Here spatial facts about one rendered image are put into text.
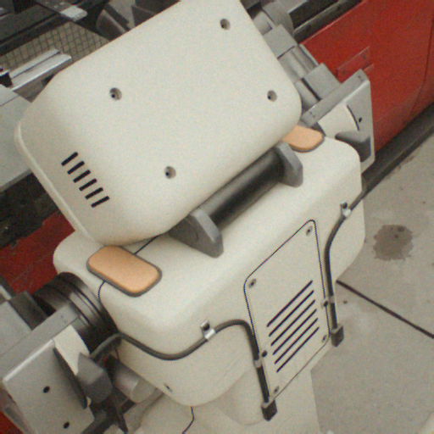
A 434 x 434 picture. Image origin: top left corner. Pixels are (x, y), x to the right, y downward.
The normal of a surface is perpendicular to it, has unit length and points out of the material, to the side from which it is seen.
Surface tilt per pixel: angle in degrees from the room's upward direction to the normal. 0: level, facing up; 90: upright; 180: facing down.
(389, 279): 0
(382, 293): 0
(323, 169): 16
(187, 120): 48
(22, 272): 90
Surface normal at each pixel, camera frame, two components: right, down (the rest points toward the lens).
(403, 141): -0.08, -0.71
